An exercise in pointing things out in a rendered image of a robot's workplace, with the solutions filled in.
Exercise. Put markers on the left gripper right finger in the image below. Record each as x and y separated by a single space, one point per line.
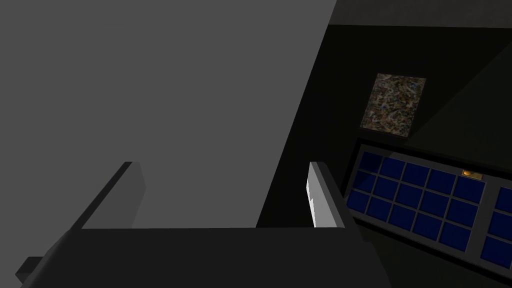
324 200

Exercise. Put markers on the orange round door knob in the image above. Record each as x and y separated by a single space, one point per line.
467 172

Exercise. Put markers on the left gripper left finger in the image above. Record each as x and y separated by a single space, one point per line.
120 196

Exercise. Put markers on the speckled abstract wall picture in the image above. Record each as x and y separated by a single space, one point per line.
393 104

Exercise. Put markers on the dark door with blue panes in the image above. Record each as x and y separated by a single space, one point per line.
416 200

